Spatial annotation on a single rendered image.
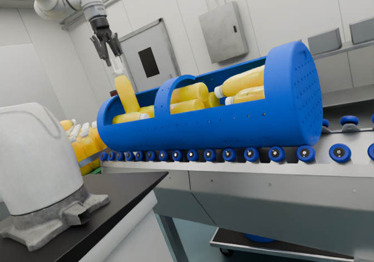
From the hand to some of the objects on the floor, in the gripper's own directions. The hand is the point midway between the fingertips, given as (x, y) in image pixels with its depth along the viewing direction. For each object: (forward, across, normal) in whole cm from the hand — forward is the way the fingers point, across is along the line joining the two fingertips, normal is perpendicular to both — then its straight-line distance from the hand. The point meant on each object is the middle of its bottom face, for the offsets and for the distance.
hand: (115, 65), depth 111 cm
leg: (+136, +7, +16) cm, 137 cm away
